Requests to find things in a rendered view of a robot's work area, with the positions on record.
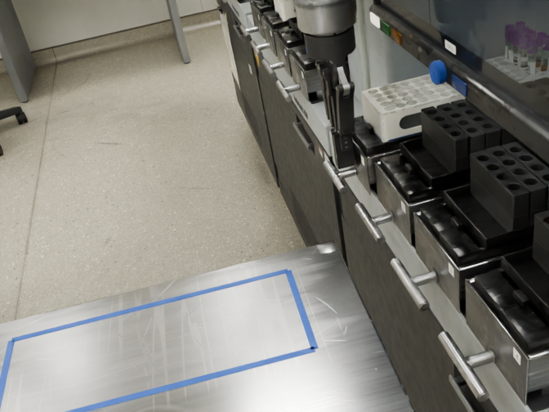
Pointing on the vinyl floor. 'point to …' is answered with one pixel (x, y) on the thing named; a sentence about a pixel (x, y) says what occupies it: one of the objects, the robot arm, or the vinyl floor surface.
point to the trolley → (209, 346)
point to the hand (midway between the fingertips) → (343, 146)
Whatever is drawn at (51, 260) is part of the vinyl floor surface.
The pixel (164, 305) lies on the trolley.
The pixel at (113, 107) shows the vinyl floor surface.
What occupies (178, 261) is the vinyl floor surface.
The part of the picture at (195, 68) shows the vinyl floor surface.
